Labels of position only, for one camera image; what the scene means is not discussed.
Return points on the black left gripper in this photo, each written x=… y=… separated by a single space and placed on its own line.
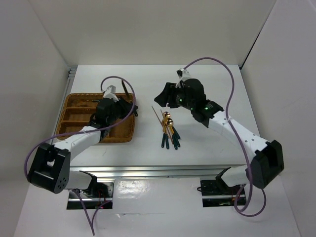
x=126 y=106

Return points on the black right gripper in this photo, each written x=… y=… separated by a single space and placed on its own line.
x=167 y=95

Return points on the gold spoon green handle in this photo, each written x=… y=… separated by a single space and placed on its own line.
x=176 y=133
x=165 y=137
x=176 y=143

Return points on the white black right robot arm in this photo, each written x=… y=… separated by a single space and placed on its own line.
x=265 y=158

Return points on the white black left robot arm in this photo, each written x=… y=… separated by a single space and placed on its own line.
x=50 y=168

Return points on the wicker cutlery tray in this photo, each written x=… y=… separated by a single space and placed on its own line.
x=76 y=113

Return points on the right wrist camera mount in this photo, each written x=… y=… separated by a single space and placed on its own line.
x=183 y=75

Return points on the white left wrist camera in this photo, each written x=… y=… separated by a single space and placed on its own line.
x=110 y=93

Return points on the aluminium frame rail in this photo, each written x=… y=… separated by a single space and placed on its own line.
x=169 y=171

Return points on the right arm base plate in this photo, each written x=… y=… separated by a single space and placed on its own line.
x=212 y=196

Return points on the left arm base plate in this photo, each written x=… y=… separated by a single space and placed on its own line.
x=101 y=196

